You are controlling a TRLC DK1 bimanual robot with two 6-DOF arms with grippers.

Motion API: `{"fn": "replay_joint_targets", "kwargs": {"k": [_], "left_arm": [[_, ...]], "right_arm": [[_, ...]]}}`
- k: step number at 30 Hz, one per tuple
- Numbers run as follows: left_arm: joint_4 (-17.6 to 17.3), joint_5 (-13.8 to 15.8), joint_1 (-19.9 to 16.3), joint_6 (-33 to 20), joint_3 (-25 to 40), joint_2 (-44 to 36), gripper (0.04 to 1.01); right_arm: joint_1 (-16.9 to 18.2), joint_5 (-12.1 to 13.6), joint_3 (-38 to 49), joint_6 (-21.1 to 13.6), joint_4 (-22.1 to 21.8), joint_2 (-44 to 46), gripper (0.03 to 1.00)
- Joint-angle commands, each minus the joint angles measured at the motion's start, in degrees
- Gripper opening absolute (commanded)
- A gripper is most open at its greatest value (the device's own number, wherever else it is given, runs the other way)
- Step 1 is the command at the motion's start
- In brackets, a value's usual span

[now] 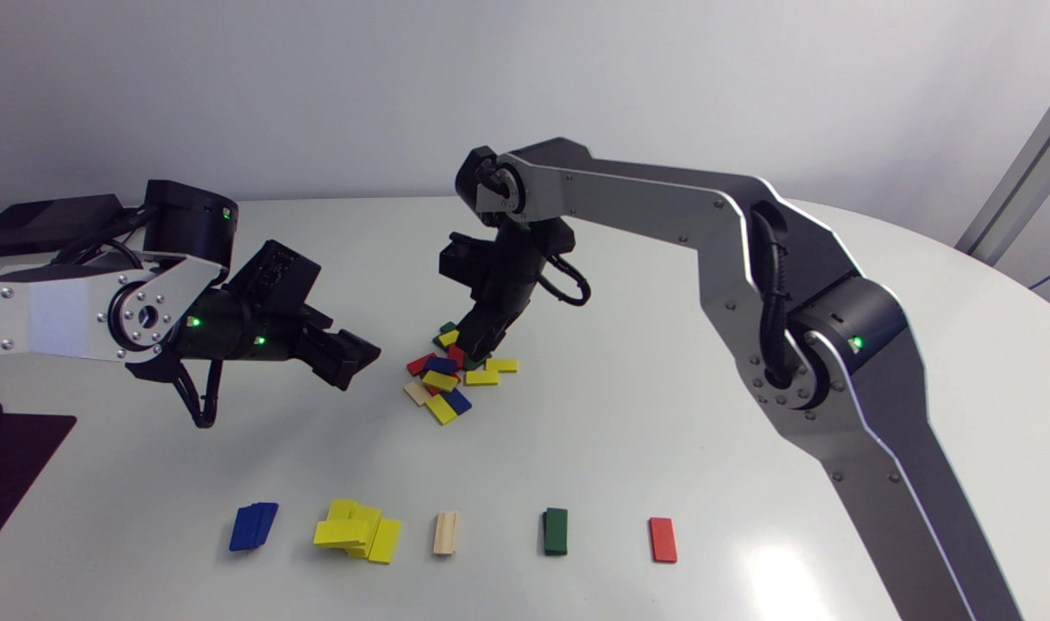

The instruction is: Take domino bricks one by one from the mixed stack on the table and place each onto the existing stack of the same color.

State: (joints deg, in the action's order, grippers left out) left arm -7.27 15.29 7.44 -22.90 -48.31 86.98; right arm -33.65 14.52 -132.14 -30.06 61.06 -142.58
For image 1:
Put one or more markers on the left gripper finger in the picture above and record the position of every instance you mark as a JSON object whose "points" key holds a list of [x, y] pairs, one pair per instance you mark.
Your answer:
{"points": [[336, 373], [356, 348]]}

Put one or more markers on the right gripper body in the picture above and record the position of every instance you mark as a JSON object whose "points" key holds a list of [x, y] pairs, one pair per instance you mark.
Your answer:
{"points": [[512, 276]]}

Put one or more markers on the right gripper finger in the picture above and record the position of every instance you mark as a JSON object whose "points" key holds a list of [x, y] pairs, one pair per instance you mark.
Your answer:
{"points": [[467, 336], [488, 345]]}

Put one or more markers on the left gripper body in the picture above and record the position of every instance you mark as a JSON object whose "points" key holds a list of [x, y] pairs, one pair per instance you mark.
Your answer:
{"points": [[270, 338]]}

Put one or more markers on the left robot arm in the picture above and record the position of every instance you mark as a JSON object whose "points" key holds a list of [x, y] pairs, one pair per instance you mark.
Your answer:
{"points": [[59, 315]]}

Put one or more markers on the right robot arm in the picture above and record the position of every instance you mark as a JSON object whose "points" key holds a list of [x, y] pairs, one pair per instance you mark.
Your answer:
{"points": [[732, 259]]}

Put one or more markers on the yellow wooden block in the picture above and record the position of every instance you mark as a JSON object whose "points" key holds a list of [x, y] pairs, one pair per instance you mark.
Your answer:
{"points": [[339, 533], [448, 338], [481, 377], [385, 541], [439, 380], [441, 410], [502, 365]]}

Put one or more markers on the red wooden block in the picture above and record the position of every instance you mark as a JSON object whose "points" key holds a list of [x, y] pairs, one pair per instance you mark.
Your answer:
{"points": [[419, 363], [663, 540], [455, 354]]}

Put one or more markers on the blue wooden block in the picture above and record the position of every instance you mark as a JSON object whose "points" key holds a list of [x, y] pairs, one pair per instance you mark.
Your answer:
{"points": [[441, 365], [457, 401]]}

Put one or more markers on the natural wooden block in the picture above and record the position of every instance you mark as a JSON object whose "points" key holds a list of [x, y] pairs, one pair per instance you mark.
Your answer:
{"points": [[416, 393]]}

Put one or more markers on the pile of yellow wooden blocks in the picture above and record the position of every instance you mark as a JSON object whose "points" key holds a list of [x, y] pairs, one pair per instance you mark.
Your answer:
{"points": [[356, 513]]}

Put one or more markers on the pile of blue wooden blocks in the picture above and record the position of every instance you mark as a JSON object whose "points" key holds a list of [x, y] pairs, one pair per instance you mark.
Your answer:
{"points": [[254, 526]]}

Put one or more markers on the pile of natural wooden blocks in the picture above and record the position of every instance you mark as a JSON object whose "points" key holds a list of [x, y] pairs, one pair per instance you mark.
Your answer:
{"points": [[445, 534]]}

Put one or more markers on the pile of green wooden blocks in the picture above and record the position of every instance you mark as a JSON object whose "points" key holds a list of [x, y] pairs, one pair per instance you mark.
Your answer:
{"points": [[556, 531]]}

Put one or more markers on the black power brick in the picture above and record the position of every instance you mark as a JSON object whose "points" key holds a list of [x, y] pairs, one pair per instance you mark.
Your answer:
{"points": [[48, 222]]}

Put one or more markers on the dark mat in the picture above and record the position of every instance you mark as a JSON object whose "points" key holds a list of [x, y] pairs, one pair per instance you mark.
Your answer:
{"points": [[11, 470]]}

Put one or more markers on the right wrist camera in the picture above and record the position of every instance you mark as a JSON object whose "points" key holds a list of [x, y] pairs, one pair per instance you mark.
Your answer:
{"points": [[462, 266]]}

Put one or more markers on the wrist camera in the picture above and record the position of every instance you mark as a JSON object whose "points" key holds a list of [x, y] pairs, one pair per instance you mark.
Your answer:
{"points": [[462, 266], [276, 272]]}

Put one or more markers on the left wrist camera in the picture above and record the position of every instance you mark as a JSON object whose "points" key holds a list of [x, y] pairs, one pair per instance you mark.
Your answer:
{"points": [[276, 272]]}

